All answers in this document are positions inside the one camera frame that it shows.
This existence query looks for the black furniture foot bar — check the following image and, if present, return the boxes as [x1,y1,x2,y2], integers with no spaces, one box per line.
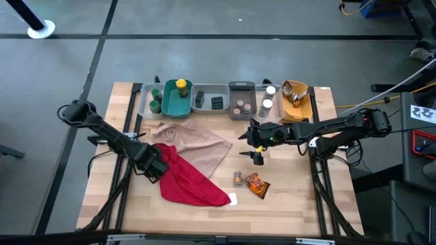
[370,64,436,93]

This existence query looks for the black frame crossbar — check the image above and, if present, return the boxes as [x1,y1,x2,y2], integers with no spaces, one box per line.
[0,229,365,245]

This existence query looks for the black pole with white base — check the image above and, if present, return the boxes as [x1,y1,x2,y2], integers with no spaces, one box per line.
[5,0,56,39]

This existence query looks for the yellow-capped spice bottle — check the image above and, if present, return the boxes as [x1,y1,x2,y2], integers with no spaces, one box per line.
[175,78,189,99]

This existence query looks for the black cable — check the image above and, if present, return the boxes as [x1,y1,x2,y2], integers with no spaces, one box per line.
[87,148,119,180]

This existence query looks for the person's shoe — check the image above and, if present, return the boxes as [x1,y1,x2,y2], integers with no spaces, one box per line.
[409,47,436,63]

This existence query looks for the light grey plastic bin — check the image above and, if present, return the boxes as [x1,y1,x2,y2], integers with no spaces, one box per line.
[189,83,230,114]

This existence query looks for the black aluminium frame rails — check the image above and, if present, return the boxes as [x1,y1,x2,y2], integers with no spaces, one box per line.
[80,82,144,232]
[304,86,364,238]

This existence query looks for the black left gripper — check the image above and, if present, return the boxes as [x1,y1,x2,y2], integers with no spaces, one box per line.
[134,142,171,185]

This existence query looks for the dark grey cabinet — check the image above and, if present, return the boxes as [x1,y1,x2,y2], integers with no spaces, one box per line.
[390,180,436,245]

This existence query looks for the blue box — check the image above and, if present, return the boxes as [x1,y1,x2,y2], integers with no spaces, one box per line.
[360,0,409,18]

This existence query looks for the clear plastic bin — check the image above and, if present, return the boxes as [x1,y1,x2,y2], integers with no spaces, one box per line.
[254,84,284,123]

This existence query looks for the dark grey plastic bin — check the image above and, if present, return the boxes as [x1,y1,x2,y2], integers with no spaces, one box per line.
[227,80,257,121]

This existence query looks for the brown foil spice packet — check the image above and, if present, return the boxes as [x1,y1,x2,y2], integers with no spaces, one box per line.
[281,80,309,109]

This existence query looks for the white label with black figures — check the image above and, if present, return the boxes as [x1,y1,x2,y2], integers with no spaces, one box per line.
[410,104,436,124]

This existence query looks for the grey furniture foot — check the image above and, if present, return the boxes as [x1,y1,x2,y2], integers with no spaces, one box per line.
[0,144,26,160]

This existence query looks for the red-framed device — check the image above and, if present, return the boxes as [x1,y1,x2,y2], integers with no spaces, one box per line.
[411,129,436,161]

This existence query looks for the black metal frame leg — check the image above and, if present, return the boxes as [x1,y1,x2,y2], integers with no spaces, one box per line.
[403,0,436,45]

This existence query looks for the red cloth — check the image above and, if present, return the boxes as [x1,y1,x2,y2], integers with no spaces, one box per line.
[155,143,232,208]

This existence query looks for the white cable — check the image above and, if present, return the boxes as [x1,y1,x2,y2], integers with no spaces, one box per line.
[340,57,436,115]

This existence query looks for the black equipment cart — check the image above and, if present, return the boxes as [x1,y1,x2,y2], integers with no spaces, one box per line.
[401,91,436,186]

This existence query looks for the yellow cable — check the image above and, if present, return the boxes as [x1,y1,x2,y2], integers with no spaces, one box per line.
[335,81,436,109]
[339,0,374,17]

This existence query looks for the beige cloth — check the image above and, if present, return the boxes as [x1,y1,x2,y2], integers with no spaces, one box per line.
[151,118,234,180]

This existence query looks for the translucent grey plastic bin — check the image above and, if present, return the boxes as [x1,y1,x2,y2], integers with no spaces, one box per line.
[138,82,167,119]

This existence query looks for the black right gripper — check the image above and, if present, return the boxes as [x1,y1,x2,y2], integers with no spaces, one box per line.
[237,118,298,167]

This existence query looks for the silver crossbar bracket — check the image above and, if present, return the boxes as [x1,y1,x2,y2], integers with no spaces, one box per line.
[106,233,146,245]
[295,238,337,245]

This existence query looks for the orange spice packet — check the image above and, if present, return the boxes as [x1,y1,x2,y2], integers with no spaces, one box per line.
[244,172,272,200]

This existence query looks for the yellow plastic bin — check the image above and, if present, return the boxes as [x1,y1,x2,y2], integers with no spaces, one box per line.
[281,80,313,123]

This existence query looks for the teal plastic bin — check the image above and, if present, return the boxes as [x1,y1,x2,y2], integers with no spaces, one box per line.
[161,79,193,119]

